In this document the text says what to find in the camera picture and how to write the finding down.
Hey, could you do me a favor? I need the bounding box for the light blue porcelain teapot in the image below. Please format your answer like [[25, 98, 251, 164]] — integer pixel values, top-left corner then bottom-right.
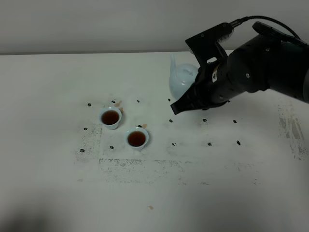
[[169, 54, 198, 100]]

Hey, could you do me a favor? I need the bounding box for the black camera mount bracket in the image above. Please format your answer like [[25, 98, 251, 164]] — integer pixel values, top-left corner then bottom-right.
[[185, 22, 234, 71]]

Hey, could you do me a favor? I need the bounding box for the light blue teacup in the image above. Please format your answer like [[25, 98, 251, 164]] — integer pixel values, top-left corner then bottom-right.
[[125, 127, 149, 151], [99, 107, 122, 130]]

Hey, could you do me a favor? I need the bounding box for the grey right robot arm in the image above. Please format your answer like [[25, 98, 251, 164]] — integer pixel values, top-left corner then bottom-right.
[[171, 19, 309, 114]]

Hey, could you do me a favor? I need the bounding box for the light blue teacup rear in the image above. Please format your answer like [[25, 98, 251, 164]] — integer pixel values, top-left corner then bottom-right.
[[99, 107, 122, 130]]

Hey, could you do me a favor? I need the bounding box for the light blue teacup front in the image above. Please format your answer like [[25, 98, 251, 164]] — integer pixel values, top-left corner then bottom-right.
[[125, 127, 149, 151]]

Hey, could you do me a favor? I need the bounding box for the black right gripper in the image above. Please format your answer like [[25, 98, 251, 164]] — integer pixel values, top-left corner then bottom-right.
[[171, 35, 309, 115]]

